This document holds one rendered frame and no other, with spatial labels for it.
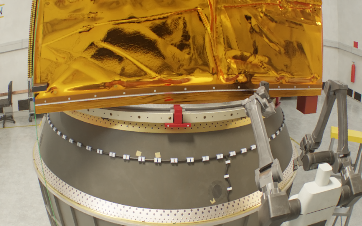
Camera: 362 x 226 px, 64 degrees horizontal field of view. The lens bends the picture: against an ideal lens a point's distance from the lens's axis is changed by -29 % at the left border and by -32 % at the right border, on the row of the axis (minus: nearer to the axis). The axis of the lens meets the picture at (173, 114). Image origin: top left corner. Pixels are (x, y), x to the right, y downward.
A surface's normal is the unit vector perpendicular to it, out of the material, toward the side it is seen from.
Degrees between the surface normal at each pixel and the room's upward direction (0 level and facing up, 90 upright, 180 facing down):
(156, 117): 90
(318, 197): 90
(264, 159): 50
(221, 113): 90
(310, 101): 90
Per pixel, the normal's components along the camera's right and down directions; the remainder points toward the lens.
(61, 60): 0.18, 0.49
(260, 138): -0.54, -0.46
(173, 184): 0.07, -0.15
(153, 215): 0.00, -0.47
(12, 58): 0.32, 0.31
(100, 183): -0.27, -0.18
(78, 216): -0.50, 0.26
